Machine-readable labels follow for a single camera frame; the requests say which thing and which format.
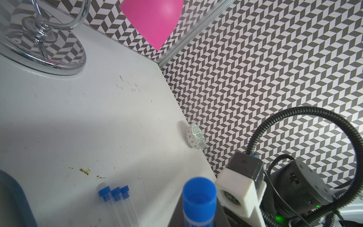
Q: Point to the chrome wire glass rack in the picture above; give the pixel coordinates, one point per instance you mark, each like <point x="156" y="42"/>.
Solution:
<point x="33" y="37"/>

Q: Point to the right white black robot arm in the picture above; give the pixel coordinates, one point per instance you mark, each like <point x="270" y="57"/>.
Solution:
<point x="296" y="191"/>

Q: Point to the blue capped test tube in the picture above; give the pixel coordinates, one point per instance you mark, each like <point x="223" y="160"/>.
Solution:
<point x="105" y="195"/>
<point x="133" y="220"/>
<point x="199" y="200"/>
<point x="120" y="209"/>

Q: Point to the teal rectangular plastic tray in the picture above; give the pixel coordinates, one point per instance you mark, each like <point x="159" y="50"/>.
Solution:
<point x="15" y="209"/>

